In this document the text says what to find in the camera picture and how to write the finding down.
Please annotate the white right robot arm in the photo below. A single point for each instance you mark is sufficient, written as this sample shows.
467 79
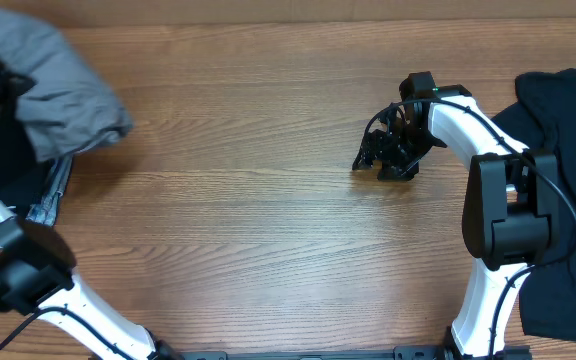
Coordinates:
510 214

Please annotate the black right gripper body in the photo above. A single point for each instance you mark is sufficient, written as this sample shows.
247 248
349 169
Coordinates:
388 156

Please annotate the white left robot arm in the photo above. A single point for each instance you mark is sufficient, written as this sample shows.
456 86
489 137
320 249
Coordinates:
38 276

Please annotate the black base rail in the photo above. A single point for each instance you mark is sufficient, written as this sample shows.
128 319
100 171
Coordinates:
318 355

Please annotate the grey shorts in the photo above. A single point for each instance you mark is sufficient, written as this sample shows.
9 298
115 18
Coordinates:
70 109

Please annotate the brown cardboard backdrop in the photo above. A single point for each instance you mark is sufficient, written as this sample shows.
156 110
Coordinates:
111 13

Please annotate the black t-shirt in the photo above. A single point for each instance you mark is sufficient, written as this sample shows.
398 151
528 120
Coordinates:
544 116

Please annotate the folded blue jeans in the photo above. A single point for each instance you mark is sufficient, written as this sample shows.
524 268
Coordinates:
46 211

